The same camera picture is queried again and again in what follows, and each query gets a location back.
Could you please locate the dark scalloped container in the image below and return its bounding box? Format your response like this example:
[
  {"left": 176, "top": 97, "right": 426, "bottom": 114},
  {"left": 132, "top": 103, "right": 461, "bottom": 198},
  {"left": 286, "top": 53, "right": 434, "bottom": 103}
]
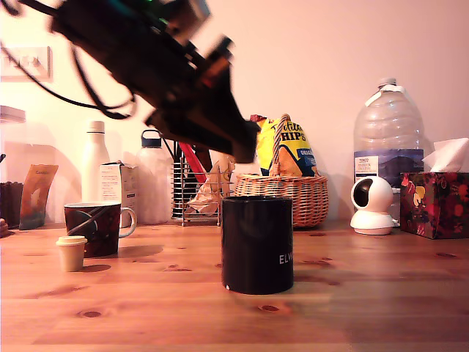
[{"left": 0, "top": 181, "right": 23, "bottom": 229}]

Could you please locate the wicker basket with handle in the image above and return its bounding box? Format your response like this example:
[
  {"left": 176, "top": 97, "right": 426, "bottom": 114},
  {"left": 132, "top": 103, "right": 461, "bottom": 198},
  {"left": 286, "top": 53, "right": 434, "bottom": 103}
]
[{"left": 234, "top": 113, "right": 329, "bottom": 228}]

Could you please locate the white tissue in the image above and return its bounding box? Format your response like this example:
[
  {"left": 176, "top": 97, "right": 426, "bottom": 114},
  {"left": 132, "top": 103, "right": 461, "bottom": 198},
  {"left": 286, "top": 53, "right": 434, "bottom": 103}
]
[{"left": 421, "top": 137, "right": 469, "bottom": 173}]

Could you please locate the dark brown stick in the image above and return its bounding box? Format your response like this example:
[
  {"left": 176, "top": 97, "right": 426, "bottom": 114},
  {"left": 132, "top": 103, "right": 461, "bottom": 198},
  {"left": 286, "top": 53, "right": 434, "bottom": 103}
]
[{"left": 193, "top": 145, "right": 213, "bottom": 174}]

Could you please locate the pale grey shelf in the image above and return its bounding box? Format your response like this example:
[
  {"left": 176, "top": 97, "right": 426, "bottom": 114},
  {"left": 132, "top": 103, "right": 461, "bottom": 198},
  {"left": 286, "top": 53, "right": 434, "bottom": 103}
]
[{"left": 0, "top": 105, "right": 26, "bottom": 124}]

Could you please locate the white insulated bottle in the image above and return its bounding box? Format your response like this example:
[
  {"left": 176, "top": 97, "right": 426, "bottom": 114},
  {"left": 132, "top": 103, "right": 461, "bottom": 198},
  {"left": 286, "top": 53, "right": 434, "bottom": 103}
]
[{"left": 81, "top": 120, "right": 111, "bottom": 205}]

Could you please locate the white wall switch plate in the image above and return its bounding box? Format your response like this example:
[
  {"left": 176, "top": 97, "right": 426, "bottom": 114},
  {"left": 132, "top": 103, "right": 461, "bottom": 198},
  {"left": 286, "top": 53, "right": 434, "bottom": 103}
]
[{"left": 0, "top": 45, "right": 53, "bottom": 83}]

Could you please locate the chrome wire caddy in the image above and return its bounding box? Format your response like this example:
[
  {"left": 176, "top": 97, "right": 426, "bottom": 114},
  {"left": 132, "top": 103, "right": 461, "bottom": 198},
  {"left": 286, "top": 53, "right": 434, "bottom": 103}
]
[{"left": 171, "top": 161, "right": 235, "bottom": 227}]

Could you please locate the dark patterned mug white handle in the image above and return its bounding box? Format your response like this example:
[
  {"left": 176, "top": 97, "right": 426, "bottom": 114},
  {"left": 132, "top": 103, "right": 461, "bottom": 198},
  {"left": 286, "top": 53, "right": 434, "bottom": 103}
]
[{"left": 64, "top": 201, "right": 138, "bottom": 258}]

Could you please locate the red sachet stick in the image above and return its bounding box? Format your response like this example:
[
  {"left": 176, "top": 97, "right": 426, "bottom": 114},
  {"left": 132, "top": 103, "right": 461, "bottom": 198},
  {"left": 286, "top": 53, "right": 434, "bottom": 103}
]
[{"left": 178, "top": 141, "right": 207, "bottom": 183}]

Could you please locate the cream coffee capsule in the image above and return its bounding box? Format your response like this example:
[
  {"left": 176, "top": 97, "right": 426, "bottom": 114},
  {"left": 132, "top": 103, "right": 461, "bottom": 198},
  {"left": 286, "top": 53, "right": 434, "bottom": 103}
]
[{"left": 55, "top": 235, "right": 88, "bottom": 273}]

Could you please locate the crumpled brown paper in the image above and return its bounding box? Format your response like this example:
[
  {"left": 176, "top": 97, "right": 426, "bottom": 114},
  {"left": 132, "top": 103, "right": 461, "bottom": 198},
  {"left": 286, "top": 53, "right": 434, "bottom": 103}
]
[{"left": 185, "top": 172, "right": 221, "bottom": 216}]

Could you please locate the orange coffee bag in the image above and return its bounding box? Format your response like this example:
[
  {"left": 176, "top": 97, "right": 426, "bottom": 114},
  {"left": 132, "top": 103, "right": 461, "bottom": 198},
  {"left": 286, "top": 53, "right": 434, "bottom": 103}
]
[{"left": 18, "top": 164, "right": 59, "bottom": 231}]

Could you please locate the clear bottle with blue cap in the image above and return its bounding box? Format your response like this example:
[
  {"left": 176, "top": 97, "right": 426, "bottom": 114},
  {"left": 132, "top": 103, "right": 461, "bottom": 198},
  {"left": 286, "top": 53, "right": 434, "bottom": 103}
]
[{"left": 135, "top": 130, "right": 174, "bottom": 225}]

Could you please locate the white printed carton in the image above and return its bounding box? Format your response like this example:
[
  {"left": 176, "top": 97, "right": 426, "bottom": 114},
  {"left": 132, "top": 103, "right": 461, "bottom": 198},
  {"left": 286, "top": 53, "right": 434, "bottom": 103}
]
[{"left": 98, "top": 159, "right": 140, "bottom": 225}]

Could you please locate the yellow tortilla chips bag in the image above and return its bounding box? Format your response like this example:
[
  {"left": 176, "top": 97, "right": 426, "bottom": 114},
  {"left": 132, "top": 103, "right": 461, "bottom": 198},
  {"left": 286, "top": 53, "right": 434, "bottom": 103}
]
[{"left": 250, "top": 114, "right": 319, "bottom": 177}]

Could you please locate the large clear water bottle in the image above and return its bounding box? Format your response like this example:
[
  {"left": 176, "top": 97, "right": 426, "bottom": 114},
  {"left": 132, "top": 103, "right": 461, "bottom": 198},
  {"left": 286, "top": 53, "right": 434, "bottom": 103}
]
[{"left": 353, "top": 77, "right": 426, "bottom": 221}]

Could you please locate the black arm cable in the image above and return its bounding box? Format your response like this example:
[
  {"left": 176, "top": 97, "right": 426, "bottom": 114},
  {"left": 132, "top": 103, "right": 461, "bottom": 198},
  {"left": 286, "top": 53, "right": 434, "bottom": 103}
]
[
  {"left": 0, "top": 40, "right": 139, "bottom": 120},
  {"left": 70, "top": 46, "right": 111, "bottom": 117}
]

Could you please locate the black mug with white lettering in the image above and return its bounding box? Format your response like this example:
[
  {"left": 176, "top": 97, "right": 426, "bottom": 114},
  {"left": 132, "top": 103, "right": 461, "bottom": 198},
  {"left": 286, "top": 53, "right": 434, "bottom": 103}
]
[{"left": 221, "top": 195, "right": 295, "bottom": 296}]

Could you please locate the dark floral tissue box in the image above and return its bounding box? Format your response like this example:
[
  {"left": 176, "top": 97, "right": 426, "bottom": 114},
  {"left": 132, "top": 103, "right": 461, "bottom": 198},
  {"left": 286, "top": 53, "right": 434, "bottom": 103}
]
[{"left": 399, "top": 172, "right": 469, "bottom": 240}]

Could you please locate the small white round camera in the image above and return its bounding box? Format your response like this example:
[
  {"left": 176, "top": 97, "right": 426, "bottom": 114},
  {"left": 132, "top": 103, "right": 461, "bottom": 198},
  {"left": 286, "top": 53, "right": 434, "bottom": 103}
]
[{"left": 350, "top": 177, "right": 396, "bottom": 235}]

